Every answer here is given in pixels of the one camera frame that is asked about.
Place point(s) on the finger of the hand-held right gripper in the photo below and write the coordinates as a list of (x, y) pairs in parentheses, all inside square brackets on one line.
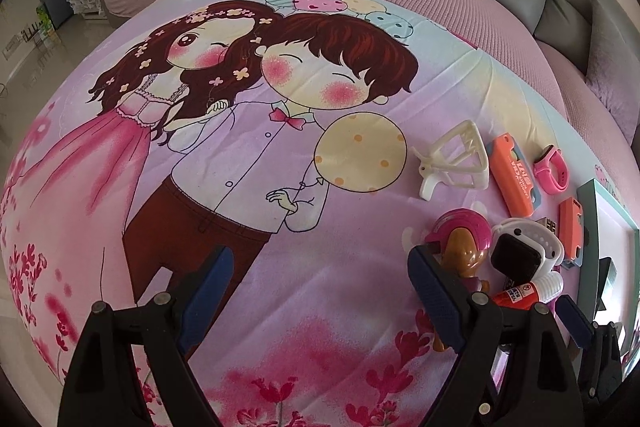
[(575, 322), (607, 282)]

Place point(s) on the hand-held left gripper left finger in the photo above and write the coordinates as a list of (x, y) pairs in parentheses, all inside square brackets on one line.
[(205, 302)]

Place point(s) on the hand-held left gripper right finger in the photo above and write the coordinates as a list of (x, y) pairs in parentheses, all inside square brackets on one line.
[(440, 307)]

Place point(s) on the red glue bottle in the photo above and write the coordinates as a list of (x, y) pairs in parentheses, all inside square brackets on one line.
[(520, 294)]

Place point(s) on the teal framed white tray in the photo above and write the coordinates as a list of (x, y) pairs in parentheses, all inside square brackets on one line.
[(587, 217)]

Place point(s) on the toy doll with pink helmet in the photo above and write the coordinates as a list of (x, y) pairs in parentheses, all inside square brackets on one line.
[(460, 227)]

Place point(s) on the white smartwatch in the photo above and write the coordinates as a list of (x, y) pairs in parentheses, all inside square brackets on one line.
[(515, 257)]

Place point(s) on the white hair claw clip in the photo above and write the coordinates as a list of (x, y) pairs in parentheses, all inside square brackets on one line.
[(435, 187)]

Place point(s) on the pink watch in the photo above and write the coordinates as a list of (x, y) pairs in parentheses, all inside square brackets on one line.
[(547, 174)]

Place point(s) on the long orange case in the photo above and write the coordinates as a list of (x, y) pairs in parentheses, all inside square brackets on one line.
[(510, 182)]

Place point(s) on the printed cartoon blanket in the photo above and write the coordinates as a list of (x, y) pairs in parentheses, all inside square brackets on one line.
[(250, 157)]

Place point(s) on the purple pillow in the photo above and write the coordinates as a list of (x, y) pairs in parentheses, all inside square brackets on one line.
[(615, 62)]

